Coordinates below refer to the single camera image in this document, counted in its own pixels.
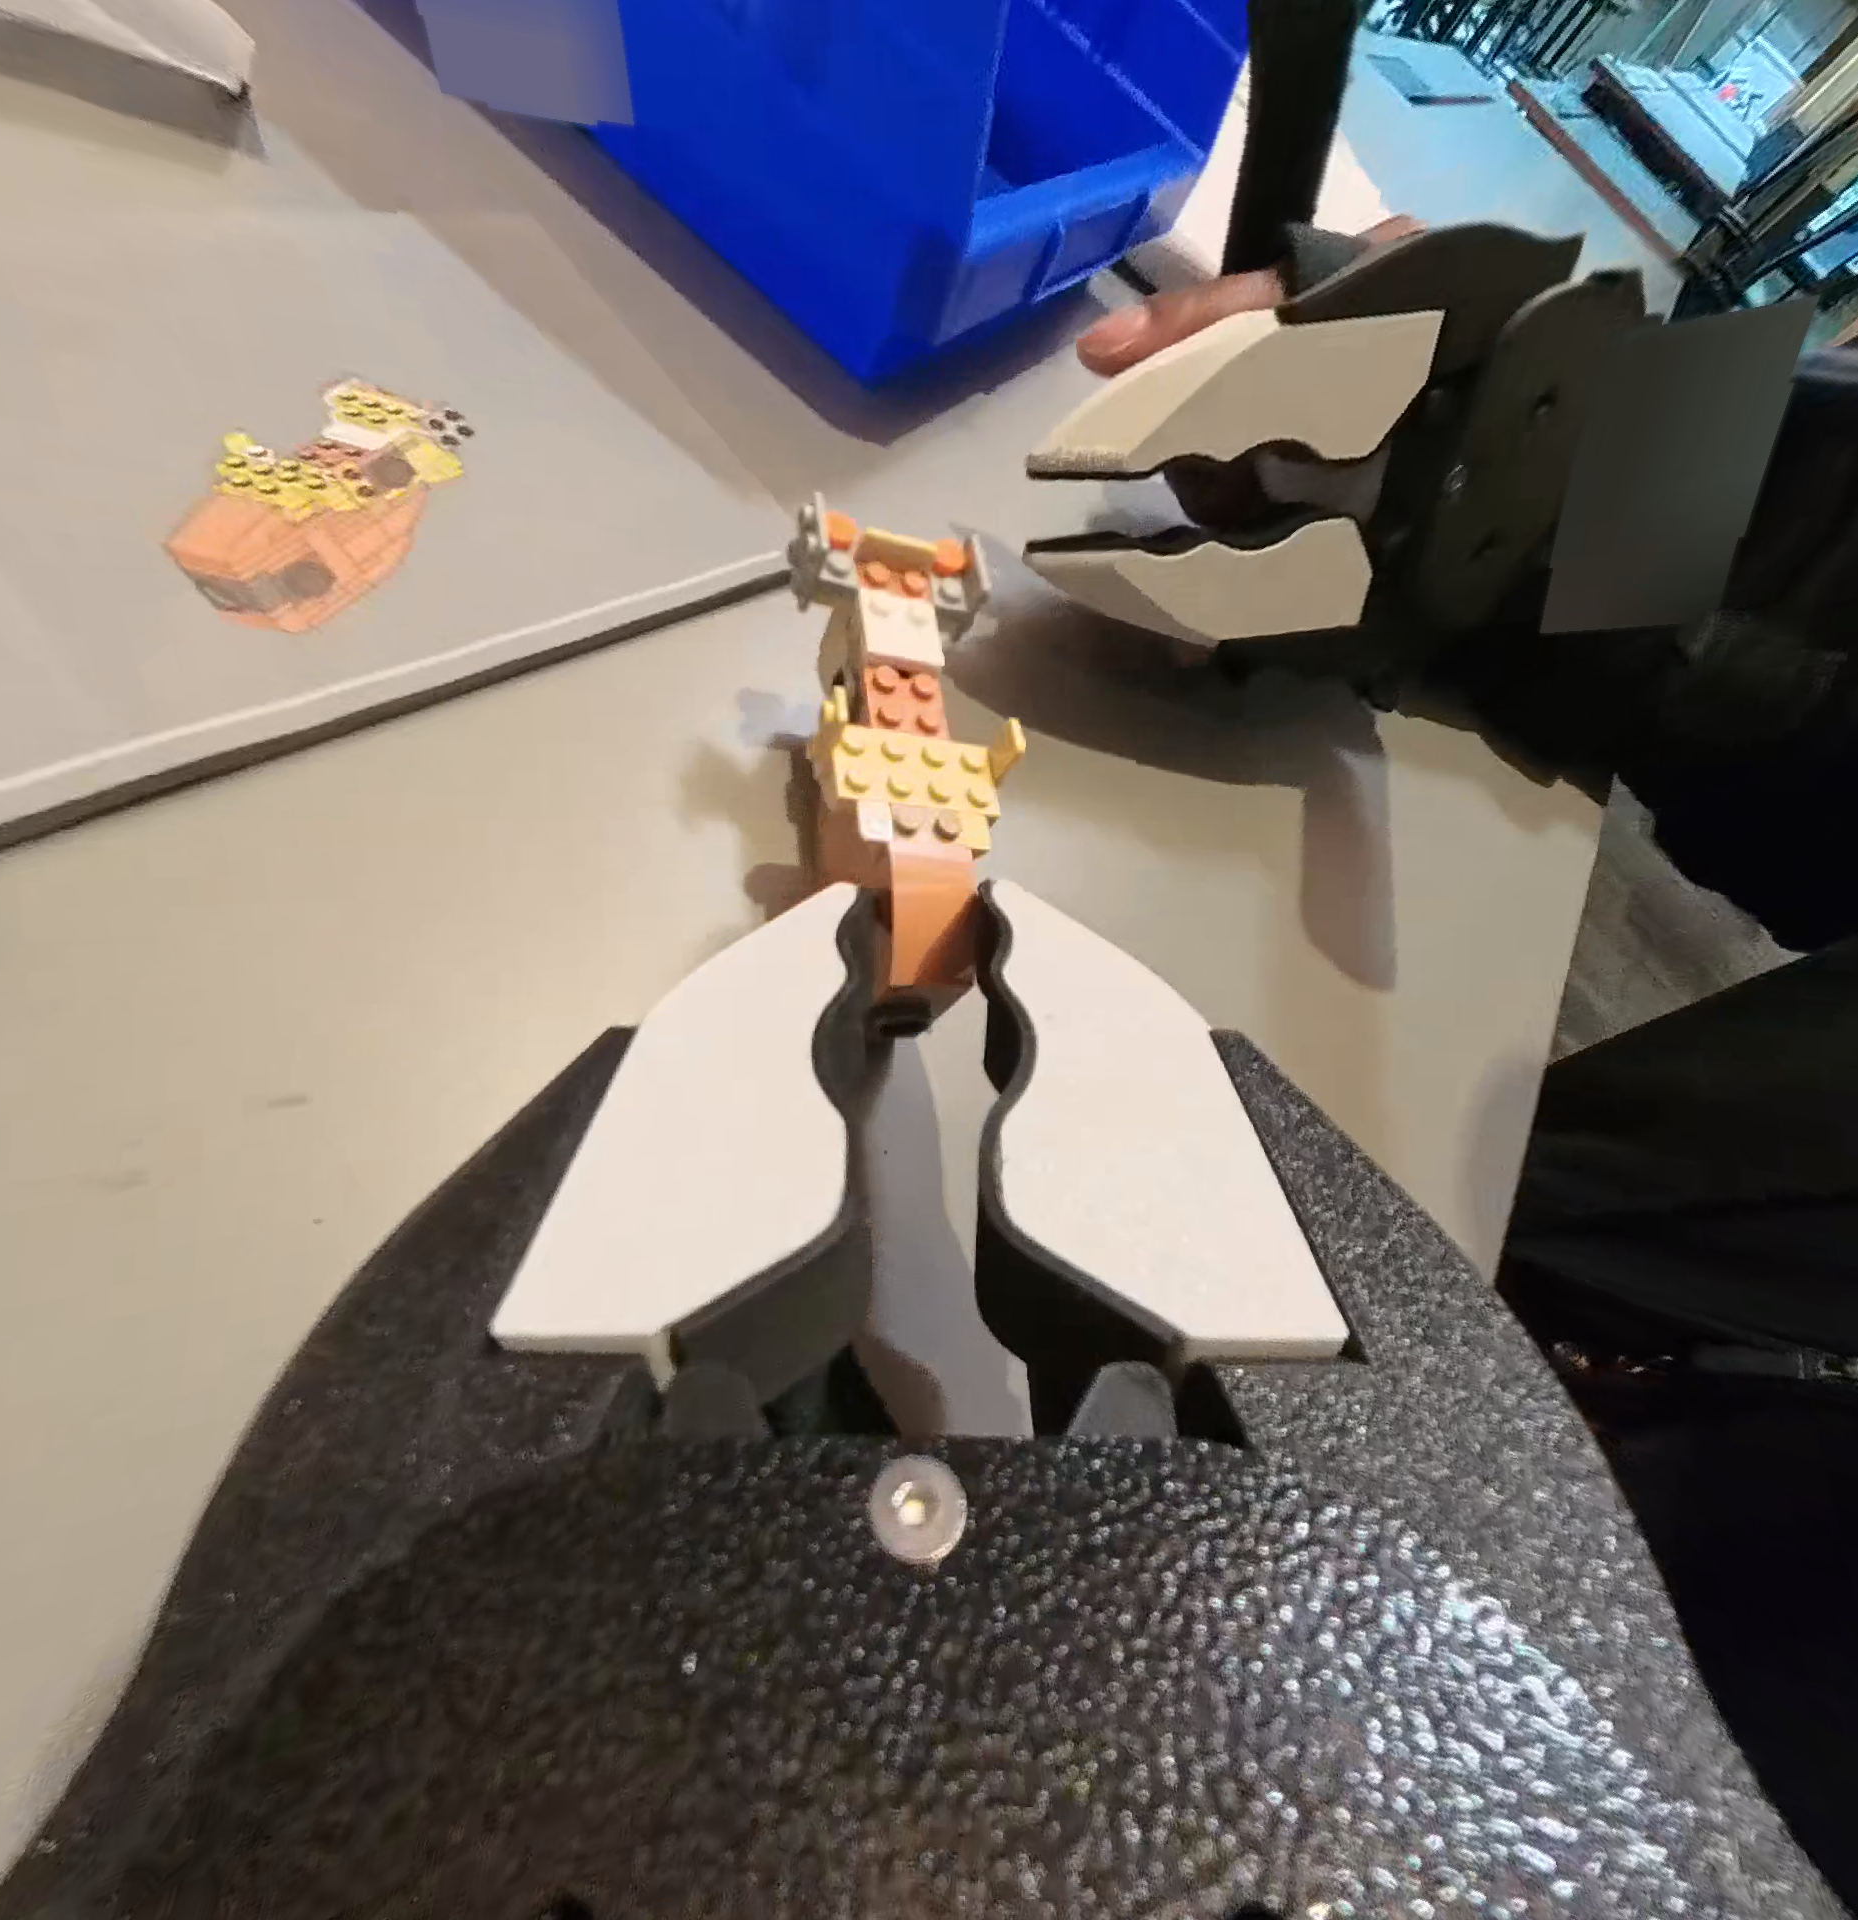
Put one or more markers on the brown tan brick model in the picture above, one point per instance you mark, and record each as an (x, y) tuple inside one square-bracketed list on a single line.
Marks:
[(899, 780)]

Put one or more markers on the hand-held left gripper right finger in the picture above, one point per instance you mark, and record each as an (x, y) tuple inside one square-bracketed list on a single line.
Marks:
[(1156, 1155)]

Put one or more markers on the blue plastic bin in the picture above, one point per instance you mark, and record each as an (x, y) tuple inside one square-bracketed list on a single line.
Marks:
[(810, 196)]

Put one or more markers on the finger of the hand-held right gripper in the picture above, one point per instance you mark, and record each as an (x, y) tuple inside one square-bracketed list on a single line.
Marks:
[(1243, 593), (1260, 383)]

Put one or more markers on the grey instruction booklet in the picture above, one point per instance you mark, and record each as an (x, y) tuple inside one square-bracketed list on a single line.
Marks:
[(196, 676)]

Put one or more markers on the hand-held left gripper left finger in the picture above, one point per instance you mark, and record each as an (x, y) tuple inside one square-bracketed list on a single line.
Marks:
[(689, 1140)]

